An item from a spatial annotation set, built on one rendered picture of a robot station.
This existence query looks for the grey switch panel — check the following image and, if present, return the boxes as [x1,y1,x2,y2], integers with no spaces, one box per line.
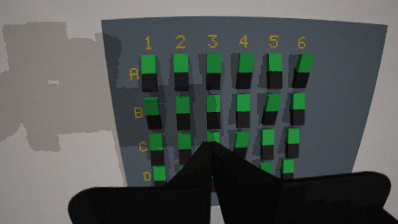
[101,16,388,187]

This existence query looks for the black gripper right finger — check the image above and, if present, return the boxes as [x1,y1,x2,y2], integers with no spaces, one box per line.
[210,141,391,224]

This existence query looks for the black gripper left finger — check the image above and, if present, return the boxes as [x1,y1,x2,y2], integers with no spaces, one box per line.
[68,142,212,224]

